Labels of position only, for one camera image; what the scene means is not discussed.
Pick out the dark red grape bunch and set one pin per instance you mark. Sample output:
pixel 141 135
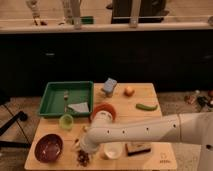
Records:
pixel 83 158

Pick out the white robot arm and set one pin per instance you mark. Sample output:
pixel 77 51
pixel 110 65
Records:
pixel 195 128

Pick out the small fork in tray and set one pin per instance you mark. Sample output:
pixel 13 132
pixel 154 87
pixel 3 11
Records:
pixel 66 96

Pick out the green plastic tray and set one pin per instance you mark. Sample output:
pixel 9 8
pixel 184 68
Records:
pixel 52 103

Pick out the orange bowl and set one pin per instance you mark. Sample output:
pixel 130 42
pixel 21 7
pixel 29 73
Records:
pixel 104 107

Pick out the green cucumber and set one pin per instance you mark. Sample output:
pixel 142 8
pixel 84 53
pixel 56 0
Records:
pixel 146 108

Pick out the small green cup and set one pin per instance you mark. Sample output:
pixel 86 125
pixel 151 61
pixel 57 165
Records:
pixel 66 122

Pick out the white small bowl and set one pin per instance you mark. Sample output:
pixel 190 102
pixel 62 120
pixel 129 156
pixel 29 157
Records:
pixel 113 150

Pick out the brown sponge block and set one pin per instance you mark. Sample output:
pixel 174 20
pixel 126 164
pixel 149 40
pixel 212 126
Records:
pixel 137 148

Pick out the dark red bowl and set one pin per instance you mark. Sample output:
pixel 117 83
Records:
pixel 48 148

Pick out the black chair base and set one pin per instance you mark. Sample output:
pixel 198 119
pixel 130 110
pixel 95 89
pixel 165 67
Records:
pixel 15 118

